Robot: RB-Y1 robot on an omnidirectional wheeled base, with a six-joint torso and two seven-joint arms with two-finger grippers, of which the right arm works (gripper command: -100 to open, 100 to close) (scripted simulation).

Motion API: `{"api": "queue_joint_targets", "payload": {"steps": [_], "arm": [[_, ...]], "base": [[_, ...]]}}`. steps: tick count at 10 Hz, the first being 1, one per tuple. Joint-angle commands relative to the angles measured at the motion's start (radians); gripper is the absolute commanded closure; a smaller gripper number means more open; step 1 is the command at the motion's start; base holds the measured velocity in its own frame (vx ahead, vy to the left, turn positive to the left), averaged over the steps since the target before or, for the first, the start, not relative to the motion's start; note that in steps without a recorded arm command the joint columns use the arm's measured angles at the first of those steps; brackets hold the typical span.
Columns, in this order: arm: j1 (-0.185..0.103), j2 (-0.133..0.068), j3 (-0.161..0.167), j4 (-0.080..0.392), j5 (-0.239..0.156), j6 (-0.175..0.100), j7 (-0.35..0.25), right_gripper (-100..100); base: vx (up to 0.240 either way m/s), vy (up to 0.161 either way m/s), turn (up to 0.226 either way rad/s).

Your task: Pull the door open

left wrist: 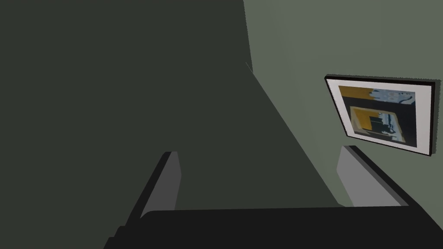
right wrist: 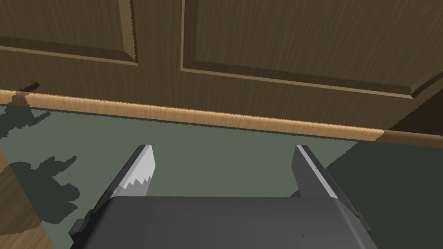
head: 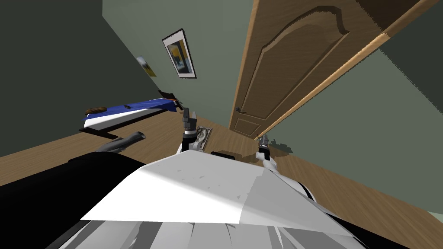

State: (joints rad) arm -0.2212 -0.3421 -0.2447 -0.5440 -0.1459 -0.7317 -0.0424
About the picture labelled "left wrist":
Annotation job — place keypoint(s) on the black framed abstract picture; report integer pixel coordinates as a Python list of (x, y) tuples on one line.
[(382, 116)]

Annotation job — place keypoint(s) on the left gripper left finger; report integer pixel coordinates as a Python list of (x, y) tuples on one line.
[(162, 188)]

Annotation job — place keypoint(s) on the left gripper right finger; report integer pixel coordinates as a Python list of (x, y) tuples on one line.
[(367, 183)]

